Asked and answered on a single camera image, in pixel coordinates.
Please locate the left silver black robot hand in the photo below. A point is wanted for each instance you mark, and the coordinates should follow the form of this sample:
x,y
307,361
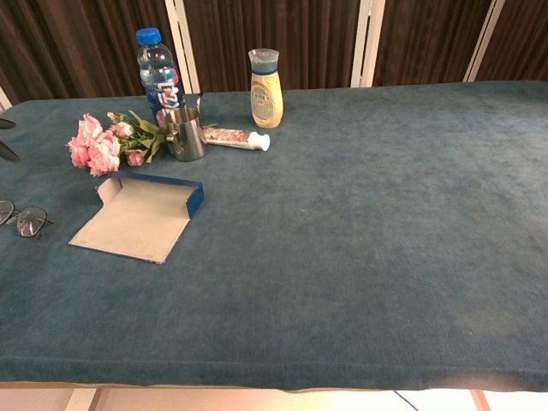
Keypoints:
x,y
6,124

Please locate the black-rimmed eyeglasses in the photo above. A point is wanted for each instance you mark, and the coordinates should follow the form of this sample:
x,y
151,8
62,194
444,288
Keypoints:
x,y
27,220

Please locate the pink artificial flower bouquet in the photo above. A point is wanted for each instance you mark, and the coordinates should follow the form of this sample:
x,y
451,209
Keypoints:
x,y
96,147

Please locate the brown pleated curtain panel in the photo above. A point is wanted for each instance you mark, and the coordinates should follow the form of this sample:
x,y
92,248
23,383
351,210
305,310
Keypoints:
x,y
428,38
64,43
526,34
278,25

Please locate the blue cap water bottle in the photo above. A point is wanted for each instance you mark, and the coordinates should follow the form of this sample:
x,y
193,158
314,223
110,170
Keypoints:
x,y
160,77

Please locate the stainless steel cup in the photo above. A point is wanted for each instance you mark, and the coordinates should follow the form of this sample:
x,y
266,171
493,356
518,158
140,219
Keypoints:
x,y
186,137

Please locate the thin metal utensil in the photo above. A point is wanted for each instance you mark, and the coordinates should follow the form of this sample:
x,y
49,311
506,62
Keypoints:
x,y
200,107

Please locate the floral toothpaste tube white cap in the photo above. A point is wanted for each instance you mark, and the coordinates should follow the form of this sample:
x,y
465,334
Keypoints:
x,y
231,138

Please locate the yellow squeeze bottle clear cap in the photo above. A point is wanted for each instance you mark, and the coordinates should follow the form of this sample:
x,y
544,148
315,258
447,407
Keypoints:
x,y
266,98

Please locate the blue table cloth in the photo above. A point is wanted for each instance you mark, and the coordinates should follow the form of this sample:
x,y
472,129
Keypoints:
x,y
342,235

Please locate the white partition frame post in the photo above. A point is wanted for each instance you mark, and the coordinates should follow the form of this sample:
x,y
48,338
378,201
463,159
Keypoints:
x,y
3,100
182,47
483,43
361,43

